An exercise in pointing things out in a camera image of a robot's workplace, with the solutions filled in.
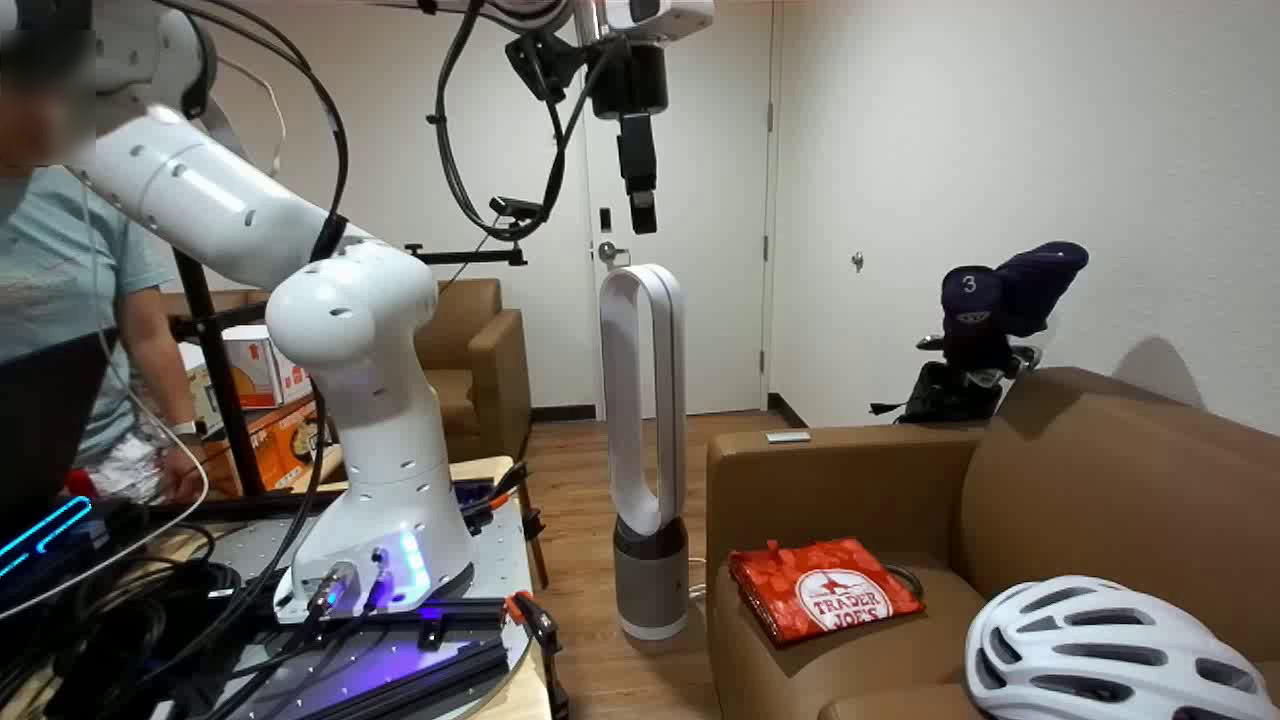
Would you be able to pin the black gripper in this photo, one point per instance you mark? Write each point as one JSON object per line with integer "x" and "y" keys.
{"x": 628, "y": 82}

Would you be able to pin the white bicycle helmet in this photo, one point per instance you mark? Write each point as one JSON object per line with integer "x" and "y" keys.
{"x": 1107, "y": 654}

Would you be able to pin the person's bare forearm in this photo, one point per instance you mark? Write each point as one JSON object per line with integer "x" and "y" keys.
{"x": 153, "y": 360}

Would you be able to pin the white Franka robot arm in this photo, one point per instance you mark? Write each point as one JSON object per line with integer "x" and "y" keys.
{"x": 361, "y": 400}

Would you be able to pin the brown sofa armchair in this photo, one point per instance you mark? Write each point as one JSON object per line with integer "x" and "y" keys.
{"x": 852, "y": 483}

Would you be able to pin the white room door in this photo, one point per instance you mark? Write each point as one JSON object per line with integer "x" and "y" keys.
{"x": 723, "y": 264}

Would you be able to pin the black horizontal stand bar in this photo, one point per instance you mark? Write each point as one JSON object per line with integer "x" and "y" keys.
{"x": 465, "y": 251}

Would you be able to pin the small white remote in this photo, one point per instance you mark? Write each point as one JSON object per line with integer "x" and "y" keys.
{"x": 784, "y": 436}

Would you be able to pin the black red bar clamp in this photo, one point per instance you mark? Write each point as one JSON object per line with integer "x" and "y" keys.
{"x": 542, "y": 643}
{"x": 492, "y": 498}

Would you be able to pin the white bladeless tower fan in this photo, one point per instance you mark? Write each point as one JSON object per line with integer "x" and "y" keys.
{"x": 654, "y": 573}

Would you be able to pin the white box with red print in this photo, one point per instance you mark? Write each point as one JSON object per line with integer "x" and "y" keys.
{"x": 254, "y": 360}

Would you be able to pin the brown wooden desk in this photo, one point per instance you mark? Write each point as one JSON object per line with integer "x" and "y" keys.
{"x": 220, "y": 302}

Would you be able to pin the red printed bag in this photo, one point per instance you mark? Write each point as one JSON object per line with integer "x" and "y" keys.
{"x": 813, "y": 594}

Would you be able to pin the orange cardboard box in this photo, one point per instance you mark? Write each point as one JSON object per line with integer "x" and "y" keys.
{"x": 274, "y": 446}

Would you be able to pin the black tripod stand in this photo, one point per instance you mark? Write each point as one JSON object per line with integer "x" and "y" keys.
{"x": 220, "y": 386}

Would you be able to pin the person in teal shirt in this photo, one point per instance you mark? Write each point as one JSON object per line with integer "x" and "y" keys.
{"x": 52, "y": 264}

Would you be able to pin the dark laptop with blue light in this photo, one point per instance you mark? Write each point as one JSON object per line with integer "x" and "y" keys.
{"x": 40, "y": 424}

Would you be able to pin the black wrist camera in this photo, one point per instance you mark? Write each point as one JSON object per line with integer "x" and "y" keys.
{"x": 542, "y": 66}

